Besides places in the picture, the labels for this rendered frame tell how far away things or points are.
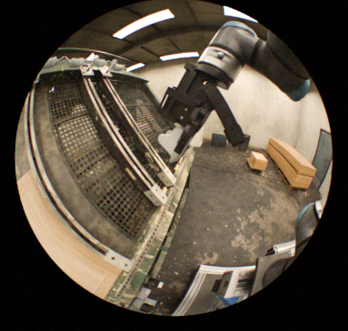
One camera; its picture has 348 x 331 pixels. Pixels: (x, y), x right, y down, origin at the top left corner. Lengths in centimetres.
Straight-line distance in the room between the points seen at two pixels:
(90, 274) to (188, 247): 120
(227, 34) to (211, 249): 163
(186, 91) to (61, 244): 61
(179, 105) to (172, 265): 144
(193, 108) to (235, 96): 503
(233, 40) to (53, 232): 69
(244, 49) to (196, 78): 11
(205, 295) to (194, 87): 140
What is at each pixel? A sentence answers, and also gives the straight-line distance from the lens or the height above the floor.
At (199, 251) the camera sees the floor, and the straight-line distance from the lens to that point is 149.
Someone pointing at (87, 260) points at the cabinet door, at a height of 102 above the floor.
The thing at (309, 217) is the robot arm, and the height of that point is 125.
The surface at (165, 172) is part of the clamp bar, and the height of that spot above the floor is 102.
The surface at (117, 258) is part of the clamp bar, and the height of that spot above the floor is 99.
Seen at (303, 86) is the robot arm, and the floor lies 151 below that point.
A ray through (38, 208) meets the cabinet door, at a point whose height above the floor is 124.
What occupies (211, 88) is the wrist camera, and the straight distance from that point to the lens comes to 18.
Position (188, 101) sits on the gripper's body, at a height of 144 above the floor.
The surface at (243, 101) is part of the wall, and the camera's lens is 525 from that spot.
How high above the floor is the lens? 143
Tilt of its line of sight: 27 degrees down
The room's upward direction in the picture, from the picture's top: straight up
